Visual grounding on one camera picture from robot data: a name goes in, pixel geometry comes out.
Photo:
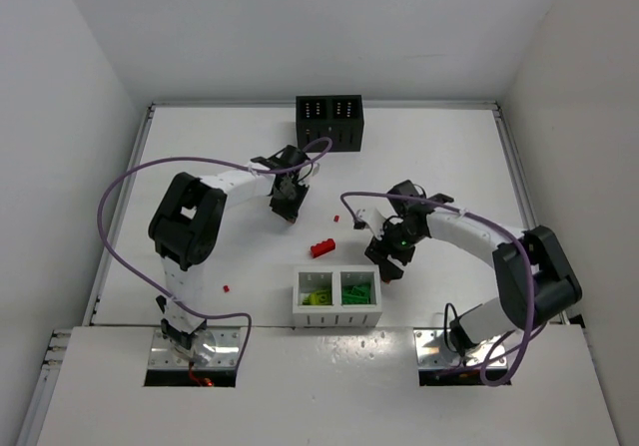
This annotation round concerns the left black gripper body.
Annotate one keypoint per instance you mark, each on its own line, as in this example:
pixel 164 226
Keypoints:
pixel 289 202

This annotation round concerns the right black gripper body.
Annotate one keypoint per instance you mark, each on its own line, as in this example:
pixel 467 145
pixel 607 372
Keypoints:
pixel 387 258

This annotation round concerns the dark green lego brick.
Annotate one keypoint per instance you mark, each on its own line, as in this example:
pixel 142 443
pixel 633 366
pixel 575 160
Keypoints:
pixel 356 294

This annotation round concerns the white two-compartment container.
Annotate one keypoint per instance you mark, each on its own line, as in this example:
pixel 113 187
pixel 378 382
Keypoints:
pixel 309 279

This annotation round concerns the red long lego brick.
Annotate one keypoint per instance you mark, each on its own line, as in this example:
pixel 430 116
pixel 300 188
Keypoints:
pixel 323 247

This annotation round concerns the lime lego brick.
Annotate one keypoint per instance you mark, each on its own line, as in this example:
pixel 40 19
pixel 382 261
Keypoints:
pixel 323 297
pixel 310 300

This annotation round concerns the lime lego brick top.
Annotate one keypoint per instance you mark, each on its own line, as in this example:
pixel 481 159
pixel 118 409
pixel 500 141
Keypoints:
pixel 310 300

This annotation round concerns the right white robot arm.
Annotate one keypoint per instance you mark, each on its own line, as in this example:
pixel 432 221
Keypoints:
pixel 535 280

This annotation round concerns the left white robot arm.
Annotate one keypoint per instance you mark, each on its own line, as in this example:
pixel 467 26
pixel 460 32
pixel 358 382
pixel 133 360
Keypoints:
pixel 186 225

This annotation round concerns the black two-compartment container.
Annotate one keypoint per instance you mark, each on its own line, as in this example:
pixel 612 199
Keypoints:
pixel 339 117

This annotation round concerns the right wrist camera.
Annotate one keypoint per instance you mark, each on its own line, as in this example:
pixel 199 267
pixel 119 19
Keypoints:
pixel 370 219

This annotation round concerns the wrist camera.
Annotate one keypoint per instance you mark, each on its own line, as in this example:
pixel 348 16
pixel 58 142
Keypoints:
pixel 308 173
pixel 370 219

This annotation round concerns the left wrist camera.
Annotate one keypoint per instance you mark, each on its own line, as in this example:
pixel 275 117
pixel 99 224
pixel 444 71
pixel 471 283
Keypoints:
pixel 308 173

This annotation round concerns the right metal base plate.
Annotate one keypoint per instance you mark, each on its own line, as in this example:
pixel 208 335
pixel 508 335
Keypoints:
pixel 434 355

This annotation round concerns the metal base plate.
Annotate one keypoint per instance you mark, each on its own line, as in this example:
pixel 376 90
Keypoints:
pixel 212 349
pixel 434 355

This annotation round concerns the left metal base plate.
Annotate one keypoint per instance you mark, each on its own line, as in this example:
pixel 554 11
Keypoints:
pixel 212 349

